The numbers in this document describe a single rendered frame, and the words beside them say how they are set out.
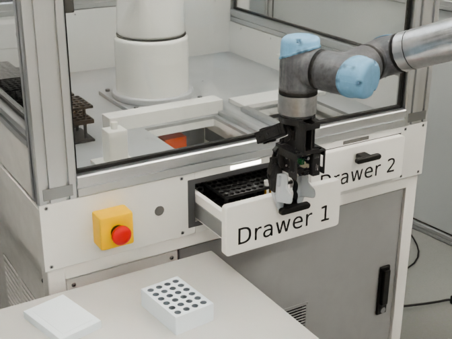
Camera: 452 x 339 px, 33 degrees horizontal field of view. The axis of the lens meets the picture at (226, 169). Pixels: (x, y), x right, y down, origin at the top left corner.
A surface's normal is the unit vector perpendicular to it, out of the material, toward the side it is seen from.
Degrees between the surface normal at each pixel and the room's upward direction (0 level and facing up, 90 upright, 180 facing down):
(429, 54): 112
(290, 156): 90
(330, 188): 90
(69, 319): 0
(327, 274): 90
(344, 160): 90
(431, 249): 0
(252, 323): 0
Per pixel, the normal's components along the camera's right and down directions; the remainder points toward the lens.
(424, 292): 0.00, -0.93
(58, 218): 0.51, 0.32
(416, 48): -0.68, 0.26
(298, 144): -0.86, 0.19
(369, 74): 0.76, 0.25
